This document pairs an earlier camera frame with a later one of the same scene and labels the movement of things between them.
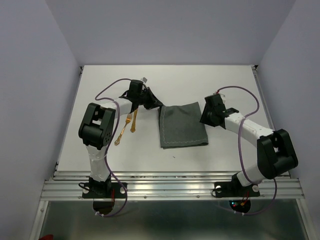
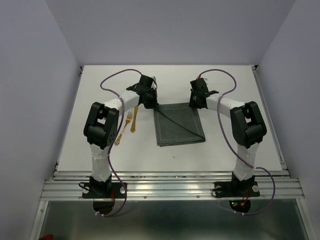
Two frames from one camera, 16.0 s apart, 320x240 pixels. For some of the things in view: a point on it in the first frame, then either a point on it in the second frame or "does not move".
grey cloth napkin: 181,125 does not move
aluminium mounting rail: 157,185 does not move
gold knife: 133,128 does not move
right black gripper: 204,119 → 192,103
